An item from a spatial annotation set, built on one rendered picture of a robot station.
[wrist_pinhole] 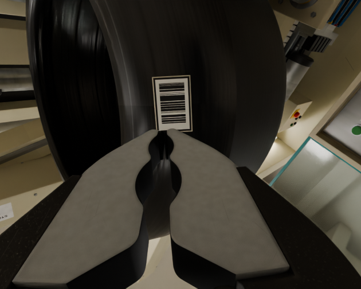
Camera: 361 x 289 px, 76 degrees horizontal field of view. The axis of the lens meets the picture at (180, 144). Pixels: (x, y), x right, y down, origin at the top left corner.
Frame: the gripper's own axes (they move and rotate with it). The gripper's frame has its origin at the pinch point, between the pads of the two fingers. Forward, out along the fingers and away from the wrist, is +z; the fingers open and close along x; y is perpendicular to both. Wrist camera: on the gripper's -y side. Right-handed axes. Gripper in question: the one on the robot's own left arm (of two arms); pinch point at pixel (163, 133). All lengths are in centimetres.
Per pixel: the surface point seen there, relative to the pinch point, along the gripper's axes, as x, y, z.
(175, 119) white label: 0.5, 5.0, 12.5
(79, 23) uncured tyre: -24, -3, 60
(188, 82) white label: 2.1, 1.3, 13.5
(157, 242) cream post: -12, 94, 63
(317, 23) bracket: 28.4, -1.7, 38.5
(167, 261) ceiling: -20, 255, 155
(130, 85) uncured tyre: -4.4, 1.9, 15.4
